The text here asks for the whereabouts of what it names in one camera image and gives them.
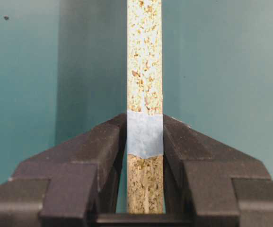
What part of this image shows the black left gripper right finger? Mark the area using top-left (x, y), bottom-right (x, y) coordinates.
top-left (163, 115), bottom-right (273, 227)

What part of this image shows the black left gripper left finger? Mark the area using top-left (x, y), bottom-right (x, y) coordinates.
top-left (0, 113), bottom-right (126, 227)

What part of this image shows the white particle board plank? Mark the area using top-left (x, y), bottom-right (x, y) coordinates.
top-left (127, 0), bottom-right (163, 214)

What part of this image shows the blue tape on board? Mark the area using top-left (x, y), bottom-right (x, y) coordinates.
top-left (126, 110), bottom-right (164, 159)

